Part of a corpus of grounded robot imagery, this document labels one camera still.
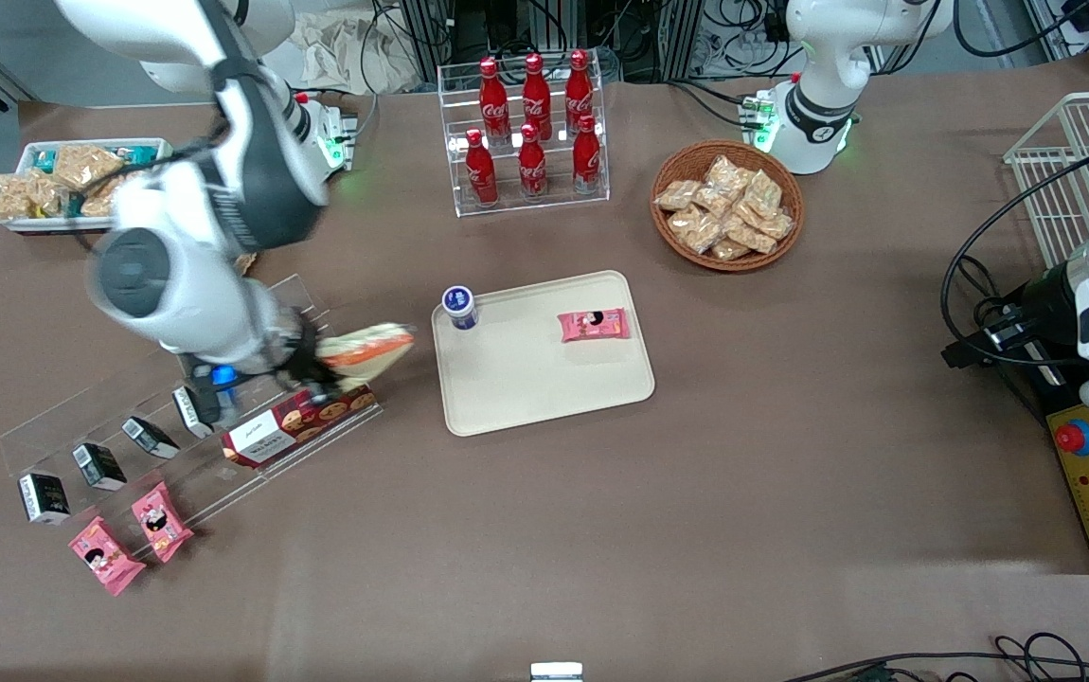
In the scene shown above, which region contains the small black carton box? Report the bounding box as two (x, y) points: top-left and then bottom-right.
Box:
(121, 416), (180, 460)
(172, 384), (216, 439)
(72, 442), (128, 492)
(18, 472), (72, 525)

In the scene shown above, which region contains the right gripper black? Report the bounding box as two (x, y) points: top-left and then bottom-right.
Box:
(256, 322), (348, 406)

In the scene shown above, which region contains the blue lid candy jar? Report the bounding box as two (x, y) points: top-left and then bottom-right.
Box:
(441, 285), (480, 331)

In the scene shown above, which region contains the cream plastic tray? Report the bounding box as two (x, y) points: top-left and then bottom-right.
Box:
(431, 270), (656, 438)

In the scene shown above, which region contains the aluminium frame rack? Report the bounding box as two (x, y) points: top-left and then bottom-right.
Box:
(398, 0), (697, 84)

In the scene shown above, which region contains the black cable with coils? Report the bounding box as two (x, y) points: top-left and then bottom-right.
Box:
(781, 633), (1089, 682)

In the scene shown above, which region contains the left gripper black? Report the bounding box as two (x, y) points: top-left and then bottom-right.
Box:
(940, 263), (1080, 370)

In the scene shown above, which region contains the red tartan cookie box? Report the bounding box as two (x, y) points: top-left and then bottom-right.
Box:
(221, 384), (380, 470)

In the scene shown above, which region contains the plastic triangle sandwich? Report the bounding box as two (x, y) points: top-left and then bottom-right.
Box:
(315, 322), (416, 394)

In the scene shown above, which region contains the red cola bottle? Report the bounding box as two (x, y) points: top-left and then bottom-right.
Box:
(572, 115), (602, 193)
(479, 57), (510, 143)
(465, 129), (498, 206)
(518, 123), (548, 200)
(565, 49), (596, 134)
(522, 52), (553, 141)

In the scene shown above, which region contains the crumpled beige paper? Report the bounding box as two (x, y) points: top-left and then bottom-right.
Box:
(294, 14), (418, 94)

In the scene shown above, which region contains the white wire basket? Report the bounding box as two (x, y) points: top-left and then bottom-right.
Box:
(1004, 92), (1089, 268)

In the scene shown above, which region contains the white rectangular plastic bin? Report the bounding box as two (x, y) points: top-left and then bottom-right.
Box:
(9, 137), (173, 234)

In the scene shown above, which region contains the long black looping cable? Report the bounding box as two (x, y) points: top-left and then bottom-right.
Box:
(940, 152), (1089, 366)

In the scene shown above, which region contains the black base power cable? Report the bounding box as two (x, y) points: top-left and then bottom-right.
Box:
(663, 79), (756, 129)

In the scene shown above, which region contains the round brown wicker basket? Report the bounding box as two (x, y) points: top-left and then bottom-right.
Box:
(651, 140), (806, 274)

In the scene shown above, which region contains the clear acrylic tiered display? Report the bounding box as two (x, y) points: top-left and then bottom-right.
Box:
(0, 273), (384, 531)

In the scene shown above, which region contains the pink cartoon snack packet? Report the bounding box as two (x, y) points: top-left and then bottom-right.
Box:
(132, 481), (195, 565)
(558, 308), (631, 343)
(68, 516), (147, 597)

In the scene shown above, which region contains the clear acrylic bottle rack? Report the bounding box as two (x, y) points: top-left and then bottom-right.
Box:
(437, 59), (611, 219)

